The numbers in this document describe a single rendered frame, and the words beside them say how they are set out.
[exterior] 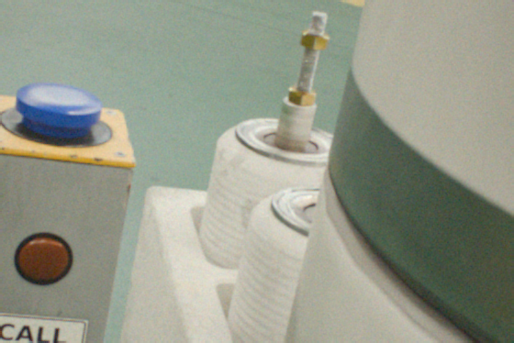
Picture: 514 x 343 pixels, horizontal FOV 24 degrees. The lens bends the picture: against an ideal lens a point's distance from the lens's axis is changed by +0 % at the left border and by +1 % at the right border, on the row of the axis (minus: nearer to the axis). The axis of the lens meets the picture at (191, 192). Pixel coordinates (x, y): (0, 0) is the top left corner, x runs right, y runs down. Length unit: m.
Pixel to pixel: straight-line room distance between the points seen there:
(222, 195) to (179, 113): 0.83
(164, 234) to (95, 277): 0.24
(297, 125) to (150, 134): 0.74
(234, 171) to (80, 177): 0.25
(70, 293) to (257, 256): 0.15
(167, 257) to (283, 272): 0.13
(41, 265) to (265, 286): 0.17
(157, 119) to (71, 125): 1.03
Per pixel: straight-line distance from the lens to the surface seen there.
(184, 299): 0.72
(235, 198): 0.78
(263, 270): 0.67
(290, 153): 0.77
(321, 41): 0.77
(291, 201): 0.70
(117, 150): 0.55
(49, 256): 0.55
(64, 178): 0.54
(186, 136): 1.53
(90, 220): 0.55
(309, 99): 0.78
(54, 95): 0.56
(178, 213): 0.84
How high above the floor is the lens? 0.51
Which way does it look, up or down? 22 degrees down
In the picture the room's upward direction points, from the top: 11 degrees clockwise
